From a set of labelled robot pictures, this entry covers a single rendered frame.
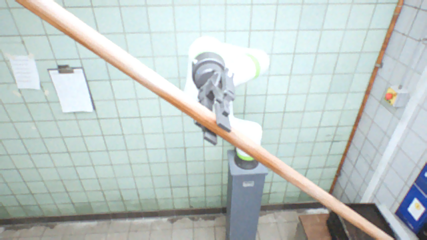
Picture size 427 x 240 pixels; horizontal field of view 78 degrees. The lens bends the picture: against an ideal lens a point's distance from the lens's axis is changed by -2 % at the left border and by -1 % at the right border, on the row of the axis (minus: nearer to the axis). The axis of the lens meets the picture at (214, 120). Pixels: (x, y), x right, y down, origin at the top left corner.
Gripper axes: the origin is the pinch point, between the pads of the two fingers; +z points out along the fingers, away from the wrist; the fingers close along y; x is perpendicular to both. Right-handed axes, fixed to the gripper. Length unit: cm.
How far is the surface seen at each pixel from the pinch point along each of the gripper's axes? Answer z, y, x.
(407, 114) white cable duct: -80, -37, -128
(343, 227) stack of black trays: -46, 32, -138
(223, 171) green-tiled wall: -122, 93, -105
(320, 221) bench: -67, 50, -153
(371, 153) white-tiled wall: -94, -5, -159
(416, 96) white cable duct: -80, -46, -120
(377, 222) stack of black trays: -49, 18, -156
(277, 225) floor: -102, 103, -181
